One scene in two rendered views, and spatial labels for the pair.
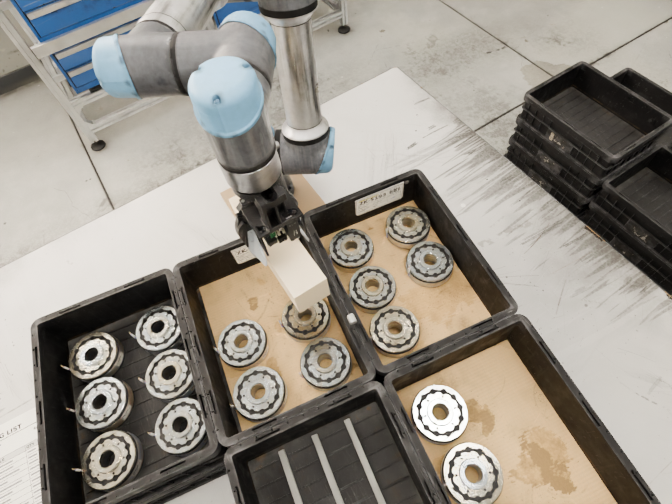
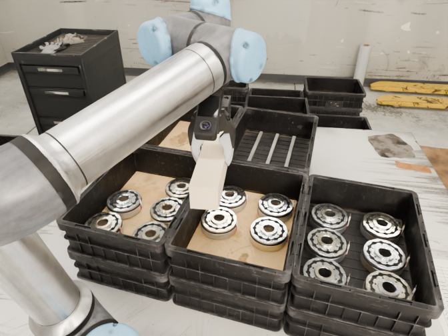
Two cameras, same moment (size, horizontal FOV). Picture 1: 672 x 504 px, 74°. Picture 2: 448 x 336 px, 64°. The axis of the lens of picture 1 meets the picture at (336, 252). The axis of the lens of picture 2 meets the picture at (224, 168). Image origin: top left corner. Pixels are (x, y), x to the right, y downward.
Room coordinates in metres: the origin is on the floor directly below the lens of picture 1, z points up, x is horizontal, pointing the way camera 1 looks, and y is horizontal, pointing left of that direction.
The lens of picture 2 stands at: (1.00, 0.49, 1.56)
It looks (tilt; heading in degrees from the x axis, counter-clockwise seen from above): 35 degrees down; 212
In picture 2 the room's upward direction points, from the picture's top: straight up
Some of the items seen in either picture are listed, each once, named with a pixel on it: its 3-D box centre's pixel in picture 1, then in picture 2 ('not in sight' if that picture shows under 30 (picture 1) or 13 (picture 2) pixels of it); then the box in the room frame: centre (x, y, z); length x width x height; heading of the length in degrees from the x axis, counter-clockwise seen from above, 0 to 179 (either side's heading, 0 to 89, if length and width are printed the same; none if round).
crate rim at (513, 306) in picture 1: (401, 260); (143, 189); (0.44, -0.13, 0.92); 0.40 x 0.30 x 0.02; 16
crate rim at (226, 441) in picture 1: (267, 318); (244, 209); (0.36, 0.16, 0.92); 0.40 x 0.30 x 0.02; 16
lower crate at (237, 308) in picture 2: not in sight; (243, 249); (0.36, 0.16, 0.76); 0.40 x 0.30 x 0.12; 16
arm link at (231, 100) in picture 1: (234, 114); (209, 27); (0.41, 0.09, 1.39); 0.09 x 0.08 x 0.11; 171
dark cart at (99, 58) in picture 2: not in sight; (84, 102); (-0.51, -1.68, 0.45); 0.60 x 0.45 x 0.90; 25
